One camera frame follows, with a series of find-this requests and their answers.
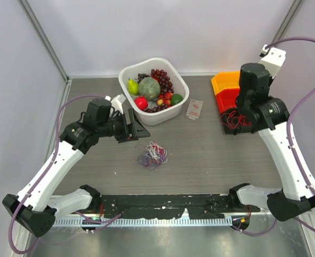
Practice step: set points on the red yellow cherries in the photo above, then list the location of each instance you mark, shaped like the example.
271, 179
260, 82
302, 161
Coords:
164, 99

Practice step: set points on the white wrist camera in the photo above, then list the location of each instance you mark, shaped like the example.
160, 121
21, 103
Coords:
116, 103
272, 59

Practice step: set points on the red storage bin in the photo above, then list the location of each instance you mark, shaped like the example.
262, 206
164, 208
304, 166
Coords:
226, 99

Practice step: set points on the dark purple grape bunch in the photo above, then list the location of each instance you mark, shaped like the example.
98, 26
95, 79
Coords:
142, 76

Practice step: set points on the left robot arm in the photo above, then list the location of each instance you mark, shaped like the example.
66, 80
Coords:
33, 207

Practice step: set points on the yellow storage bin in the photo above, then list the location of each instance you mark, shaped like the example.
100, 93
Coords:
225, 80

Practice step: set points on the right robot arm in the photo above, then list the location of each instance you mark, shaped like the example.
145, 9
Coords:
269, 117

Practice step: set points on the black storage bin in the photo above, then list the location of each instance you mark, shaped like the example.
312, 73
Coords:
235, 123

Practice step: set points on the dark red grapes front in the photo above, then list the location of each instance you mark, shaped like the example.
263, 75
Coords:
157, 108

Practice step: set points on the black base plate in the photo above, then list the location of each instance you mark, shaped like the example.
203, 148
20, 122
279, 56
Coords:
169, 206

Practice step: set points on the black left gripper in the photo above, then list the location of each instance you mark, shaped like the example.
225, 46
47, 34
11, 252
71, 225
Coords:
139, 130

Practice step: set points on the white red card box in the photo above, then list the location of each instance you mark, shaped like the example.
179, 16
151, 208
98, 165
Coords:
194, 109

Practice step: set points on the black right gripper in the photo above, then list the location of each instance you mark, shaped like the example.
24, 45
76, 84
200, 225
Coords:
271, 81

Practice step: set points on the green lime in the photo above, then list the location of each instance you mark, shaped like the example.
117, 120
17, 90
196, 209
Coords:
176, 99

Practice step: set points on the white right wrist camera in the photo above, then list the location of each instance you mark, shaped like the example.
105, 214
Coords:
272, 59

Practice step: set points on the green pear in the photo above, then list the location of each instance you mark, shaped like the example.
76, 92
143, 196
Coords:
133, 87

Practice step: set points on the aluminium rail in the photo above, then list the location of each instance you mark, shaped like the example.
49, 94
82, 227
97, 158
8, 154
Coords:
93, 219

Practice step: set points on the red grape bunch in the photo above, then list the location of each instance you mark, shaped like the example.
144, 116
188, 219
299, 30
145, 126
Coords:
163, 79

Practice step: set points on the green melon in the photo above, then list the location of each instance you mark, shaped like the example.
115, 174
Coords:
149, 88

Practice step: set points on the red apple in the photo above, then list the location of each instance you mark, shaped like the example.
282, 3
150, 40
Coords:
141, 102

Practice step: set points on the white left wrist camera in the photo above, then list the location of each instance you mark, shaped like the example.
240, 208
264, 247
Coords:
116, 103

